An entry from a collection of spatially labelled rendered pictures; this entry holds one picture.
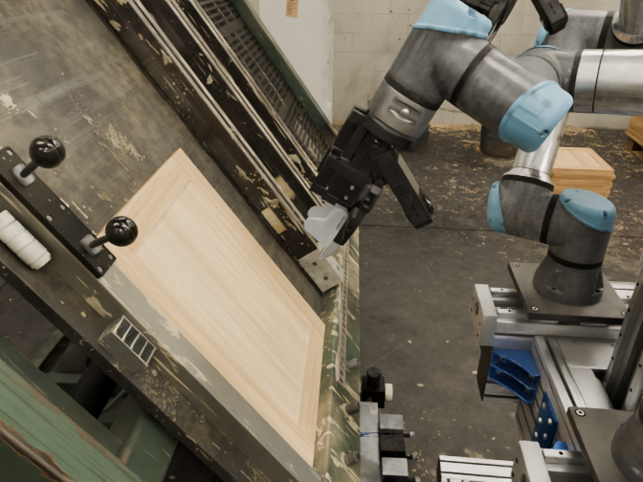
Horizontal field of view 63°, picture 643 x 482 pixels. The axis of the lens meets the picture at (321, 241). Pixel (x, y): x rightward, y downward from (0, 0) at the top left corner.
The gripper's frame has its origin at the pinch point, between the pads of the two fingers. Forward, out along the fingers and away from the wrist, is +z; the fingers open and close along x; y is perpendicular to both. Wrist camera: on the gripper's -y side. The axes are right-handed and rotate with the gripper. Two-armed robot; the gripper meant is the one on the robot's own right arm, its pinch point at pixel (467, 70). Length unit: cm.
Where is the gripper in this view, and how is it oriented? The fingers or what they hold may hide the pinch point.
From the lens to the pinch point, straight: 93.1
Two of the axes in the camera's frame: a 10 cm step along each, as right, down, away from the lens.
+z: -4.7, 8.5, 2.5
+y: -8.3, -5.2, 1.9
